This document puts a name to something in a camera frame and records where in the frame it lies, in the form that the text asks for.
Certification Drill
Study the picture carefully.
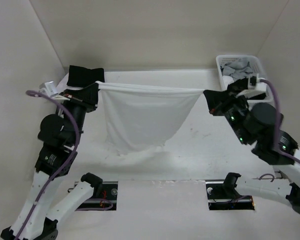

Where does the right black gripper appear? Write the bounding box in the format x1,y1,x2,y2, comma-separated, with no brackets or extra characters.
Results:
203,84,250,143

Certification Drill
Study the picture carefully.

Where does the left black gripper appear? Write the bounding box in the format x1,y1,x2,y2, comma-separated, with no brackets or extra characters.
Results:
59,82,101,144

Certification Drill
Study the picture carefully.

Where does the white tank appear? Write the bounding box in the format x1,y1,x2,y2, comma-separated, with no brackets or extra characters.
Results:
56,73,69,93
97,81,204,154

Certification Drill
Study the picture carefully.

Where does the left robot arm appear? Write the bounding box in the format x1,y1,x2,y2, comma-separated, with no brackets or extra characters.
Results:
0,83,103,240

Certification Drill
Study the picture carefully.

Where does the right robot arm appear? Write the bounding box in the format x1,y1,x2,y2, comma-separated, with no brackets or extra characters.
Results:
203,90,300,214

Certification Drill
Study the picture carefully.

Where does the folded black tank top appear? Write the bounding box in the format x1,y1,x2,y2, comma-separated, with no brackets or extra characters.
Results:
67,65,105,88

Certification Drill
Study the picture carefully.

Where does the folded white tank top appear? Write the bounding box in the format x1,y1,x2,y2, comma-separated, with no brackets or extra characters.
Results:
56,73,69,93

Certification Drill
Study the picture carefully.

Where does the black tank top in basket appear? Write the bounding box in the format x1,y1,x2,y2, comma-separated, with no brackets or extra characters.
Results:
227,78,267,100

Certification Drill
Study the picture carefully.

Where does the grey tank top in basket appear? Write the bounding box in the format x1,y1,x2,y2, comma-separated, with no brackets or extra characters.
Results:
222,58,254,81

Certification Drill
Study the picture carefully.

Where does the white garment in basket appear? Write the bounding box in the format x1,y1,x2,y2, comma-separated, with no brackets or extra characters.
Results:
222,75,234,90

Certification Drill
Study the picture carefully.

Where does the white plastic laundry basket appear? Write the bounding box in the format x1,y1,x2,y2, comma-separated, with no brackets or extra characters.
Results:
216,54,267,91

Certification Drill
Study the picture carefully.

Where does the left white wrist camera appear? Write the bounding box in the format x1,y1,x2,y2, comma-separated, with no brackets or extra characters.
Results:
39,81,59,98

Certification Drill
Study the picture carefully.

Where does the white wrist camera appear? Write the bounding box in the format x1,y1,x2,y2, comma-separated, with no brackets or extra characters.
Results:
247,74,267,93
39,81,59,98

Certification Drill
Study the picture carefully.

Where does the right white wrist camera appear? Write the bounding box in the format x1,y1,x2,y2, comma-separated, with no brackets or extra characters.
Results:
247,74,267,93

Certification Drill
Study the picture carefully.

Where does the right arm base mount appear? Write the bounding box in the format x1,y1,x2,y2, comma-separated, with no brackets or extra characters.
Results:
206,182,255,211

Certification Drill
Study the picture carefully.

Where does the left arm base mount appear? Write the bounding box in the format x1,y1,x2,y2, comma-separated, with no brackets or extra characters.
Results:
77,181,118,211

